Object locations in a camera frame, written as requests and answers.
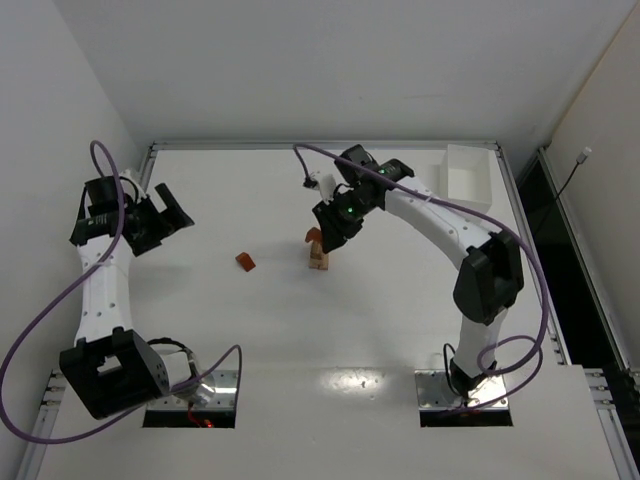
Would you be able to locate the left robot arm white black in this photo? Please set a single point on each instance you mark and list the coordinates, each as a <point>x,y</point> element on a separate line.
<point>111,367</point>

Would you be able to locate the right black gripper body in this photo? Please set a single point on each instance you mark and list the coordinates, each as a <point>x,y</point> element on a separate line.
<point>333,230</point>

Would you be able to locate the metal base plate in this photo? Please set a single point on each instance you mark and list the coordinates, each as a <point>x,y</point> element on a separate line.
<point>214,393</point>
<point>434,394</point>

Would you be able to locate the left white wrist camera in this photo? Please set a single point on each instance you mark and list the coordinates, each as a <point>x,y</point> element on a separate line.
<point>129,176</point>

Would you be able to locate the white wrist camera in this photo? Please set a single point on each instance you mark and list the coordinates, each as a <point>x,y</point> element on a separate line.
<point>129,176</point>
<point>325,184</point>

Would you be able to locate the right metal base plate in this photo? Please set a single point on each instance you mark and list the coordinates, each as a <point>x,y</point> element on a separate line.
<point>434,394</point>

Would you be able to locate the black wall cable white plug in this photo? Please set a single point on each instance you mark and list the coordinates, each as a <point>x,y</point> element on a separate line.
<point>579,161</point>

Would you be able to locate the red small wood block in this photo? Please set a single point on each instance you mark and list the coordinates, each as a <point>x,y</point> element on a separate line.
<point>314,235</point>

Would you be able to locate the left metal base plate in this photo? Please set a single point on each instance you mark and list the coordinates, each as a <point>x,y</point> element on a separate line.
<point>214,393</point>

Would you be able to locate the white perforated box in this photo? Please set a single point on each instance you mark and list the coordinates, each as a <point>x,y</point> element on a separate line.
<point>465,177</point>

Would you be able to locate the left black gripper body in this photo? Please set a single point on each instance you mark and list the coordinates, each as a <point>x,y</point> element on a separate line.
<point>151,220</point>

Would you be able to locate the red arch wood block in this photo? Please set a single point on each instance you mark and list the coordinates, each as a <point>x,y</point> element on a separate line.
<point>245,261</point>

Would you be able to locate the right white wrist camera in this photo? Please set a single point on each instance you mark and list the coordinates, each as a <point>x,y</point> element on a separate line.
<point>325,184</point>

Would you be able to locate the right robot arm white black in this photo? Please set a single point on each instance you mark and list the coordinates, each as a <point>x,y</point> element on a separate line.
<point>488,263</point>

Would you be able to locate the light wood rectangular block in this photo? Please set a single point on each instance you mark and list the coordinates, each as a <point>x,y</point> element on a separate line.
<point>325,261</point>

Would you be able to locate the long light wood block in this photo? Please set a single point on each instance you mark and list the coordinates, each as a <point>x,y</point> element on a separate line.
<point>317,257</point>

